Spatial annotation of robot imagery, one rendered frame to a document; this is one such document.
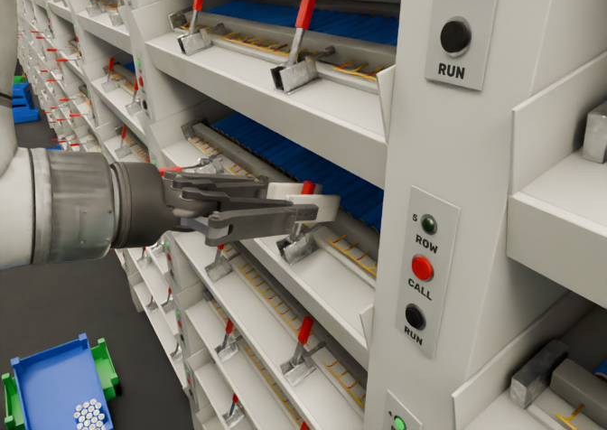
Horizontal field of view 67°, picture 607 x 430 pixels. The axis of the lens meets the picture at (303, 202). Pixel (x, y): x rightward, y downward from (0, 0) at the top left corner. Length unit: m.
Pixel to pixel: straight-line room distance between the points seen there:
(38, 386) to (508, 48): 1.55
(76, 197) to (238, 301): 0.45
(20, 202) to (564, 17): 0.34
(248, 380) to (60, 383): 0.84
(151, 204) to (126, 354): 1.42
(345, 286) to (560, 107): 0.29
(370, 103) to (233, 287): 0.50
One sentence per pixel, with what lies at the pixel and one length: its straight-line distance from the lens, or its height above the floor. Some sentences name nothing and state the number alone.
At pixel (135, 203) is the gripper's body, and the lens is 0.39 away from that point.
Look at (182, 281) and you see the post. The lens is 1.05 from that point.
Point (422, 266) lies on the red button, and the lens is 0.32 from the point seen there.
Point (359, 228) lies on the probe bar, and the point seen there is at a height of 0.94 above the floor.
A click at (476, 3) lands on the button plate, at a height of 1.18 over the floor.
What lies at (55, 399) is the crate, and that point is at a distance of 1.62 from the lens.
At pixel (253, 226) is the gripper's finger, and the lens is 0.41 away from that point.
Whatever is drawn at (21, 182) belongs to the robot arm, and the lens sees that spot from 0.37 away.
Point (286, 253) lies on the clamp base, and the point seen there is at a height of 0.92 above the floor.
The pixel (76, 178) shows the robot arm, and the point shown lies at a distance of 0.38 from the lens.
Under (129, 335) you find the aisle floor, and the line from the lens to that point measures 1.86.
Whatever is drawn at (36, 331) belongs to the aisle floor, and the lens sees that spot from 2.02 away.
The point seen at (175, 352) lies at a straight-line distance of 1.51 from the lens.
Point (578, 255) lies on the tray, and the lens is 0.26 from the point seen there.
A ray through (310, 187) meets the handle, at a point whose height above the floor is 0.99.
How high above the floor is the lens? 1.20
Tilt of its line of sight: 27 degrees down
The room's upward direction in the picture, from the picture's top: straight up
